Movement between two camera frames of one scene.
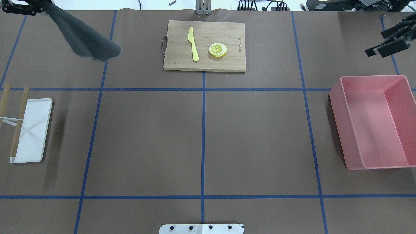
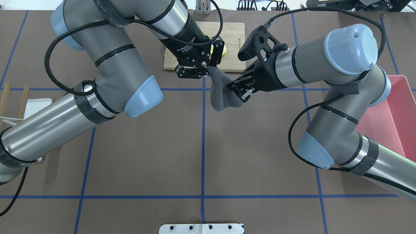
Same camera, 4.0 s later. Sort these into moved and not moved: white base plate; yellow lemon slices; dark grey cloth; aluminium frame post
Moved: dark grey cloth
Not moved: yellow lemon slices; white base plate; aluminium frame post
